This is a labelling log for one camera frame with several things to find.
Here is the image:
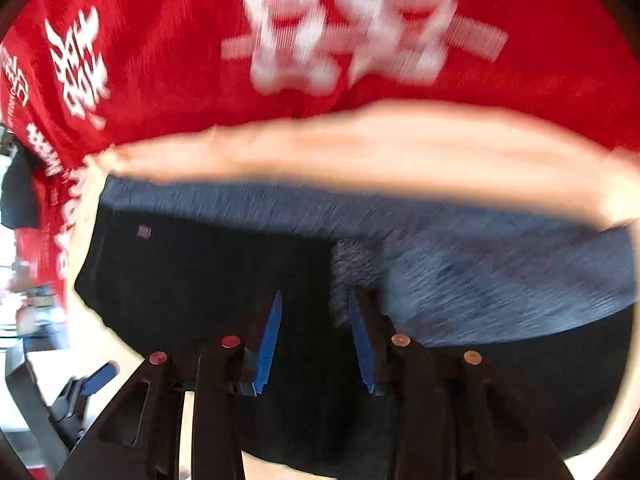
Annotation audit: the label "dark cloth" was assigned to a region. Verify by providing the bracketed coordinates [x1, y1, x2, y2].
[0, 152, 42, 231]

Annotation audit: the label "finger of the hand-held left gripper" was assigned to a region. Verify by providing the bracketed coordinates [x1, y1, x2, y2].
[50, 362, 121, 442]

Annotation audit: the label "cream blanket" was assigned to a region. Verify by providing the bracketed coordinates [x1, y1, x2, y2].
[74, 99, 640, 480]

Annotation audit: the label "red printed blanket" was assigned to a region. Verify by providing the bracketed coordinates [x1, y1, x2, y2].
[0, 0, 640, 313]

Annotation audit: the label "black pants blue floral stripes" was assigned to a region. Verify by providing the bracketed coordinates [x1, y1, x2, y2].
[74, 174, 640, 477]

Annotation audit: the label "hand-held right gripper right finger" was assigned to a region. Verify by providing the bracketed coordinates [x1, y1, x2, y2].
[347, 286, 576, 480]

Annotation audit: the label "red ornament print pillow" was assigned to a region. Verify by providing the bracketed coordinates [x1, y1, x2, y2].
[14, 227, 57, 288]

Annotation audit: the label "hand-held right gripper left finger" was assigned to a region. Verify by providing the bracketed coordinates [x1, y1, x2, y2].
[55, 289, 284, 480]

